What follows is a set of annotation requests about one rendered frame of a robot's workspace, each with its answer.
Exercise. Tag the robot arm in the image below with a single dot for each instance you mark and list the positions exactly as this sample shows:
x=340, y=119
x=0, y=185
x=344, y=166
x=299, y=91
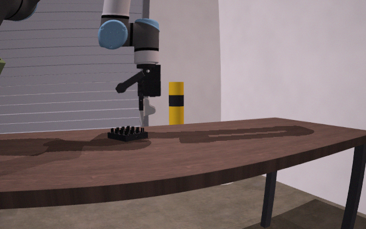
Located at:
x=115, y=31

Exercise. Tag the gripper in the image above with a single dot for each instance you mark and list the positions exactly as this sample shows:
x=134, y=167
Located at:
x=147, y=84

